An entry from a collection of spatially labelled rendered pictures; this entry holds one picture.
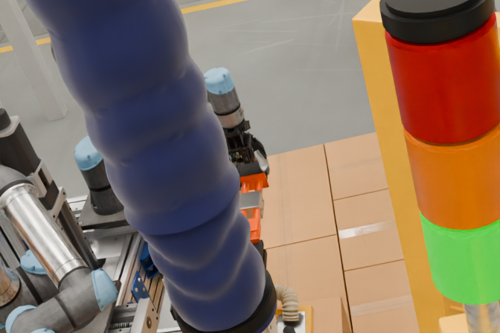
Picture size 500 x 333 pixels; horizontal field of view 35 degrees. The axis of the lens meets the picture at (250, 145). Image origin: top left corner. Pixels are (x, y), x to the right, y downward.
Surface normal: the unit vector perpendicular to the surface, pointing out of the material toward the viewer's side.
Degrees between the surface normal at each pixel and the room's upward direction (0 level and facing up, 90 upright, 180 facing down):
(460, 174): 90
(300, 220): 0
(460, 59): 90
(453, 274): 90
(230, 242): 73
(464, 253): 90
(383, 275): 0
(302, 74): 0
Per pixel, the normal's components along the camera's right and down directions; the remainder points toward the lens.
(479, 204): 0.14, 0.53
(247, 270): 0.61, 0.03
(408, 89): -0.76, 0.52
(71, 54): -0.51, 0.45
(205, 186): 0.60, 0.44
